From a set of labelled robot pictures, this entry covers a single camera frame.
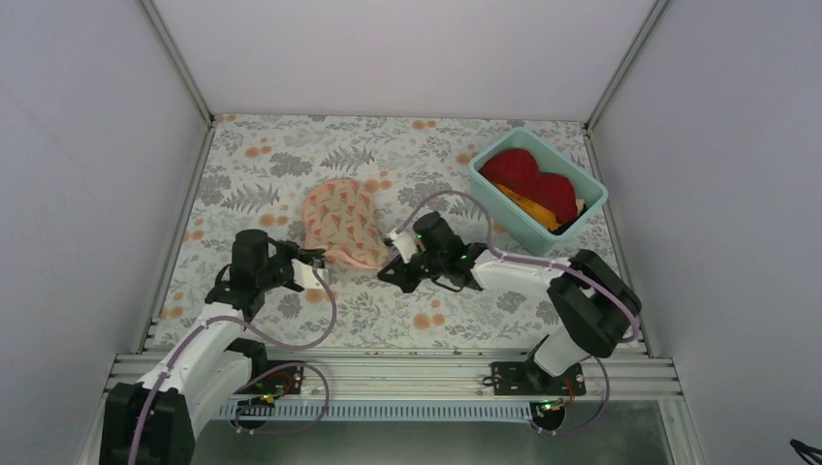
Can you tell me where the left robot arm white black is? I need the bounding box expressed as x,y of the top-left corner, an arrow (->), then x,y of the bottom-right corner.
98,229 -> 330,464

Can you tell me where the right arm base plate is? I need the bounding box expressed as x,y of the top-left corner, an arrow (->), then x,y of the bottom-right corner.
482,361 -> 586,396

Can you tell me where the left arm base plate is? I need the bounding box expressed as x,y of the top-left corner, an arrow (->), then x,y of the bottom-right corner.
250,360 -> 304,404

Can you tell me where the floral pink laundry bag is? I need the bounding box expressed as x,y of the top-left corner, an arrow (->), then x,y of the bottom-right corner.
301,178 -> 389,271

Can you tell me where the aluminium rail frame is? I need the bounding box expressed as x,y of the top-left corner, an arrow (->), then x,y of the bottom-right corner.
77,349 -> 708,465

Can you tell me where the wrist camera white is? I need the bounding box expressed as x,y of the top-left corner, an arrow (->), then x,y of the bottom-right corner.
291,259 -> 331,292
384,229 -> 418,264

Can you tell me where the red bra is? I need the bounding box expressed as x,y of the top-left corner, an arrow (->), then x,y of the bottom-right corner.
480,148 -> 585,227

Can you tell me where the orange yellow garment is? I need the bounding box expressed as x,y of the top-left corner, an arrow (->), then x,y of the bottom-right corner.
493,183 -> 560,233

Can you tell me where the floral patterned table mat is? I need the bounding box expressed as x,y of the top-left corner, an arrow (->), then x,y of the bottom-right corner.
153,114 -> 559,350

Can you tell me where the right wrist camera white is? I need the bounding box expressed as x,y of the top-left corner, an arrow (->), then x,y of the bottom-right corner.
384,229 -> 418,264

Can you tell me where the teal plastic basket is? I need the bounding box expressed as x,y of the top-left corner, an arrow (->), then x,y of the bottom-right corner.
468,127 -> 609,256

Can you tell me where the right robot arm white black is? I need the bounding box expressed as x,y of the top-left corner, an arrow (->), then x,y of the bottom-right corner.
377,212 -> 642,394

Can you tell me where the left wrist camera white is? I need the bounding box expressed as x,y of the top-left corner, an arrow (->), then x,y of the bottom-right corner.
291,259 -> 331,292

